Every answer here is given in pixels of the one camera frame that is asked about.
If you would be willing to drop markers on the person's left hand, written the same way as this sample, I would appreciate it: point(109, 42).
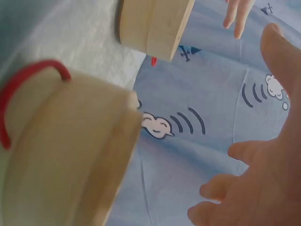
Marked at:
point(238, 16)

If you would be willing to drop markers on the person's right hand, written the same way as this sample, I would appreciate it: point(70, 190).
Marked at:
point(277, 179)

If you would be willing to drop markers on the person's left fingers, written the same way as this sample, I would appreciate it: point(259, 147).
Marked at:
point(240, 18)

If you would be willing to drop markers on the person's right thumb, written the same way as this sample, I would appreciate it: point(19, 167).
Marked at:
point(279, 58)

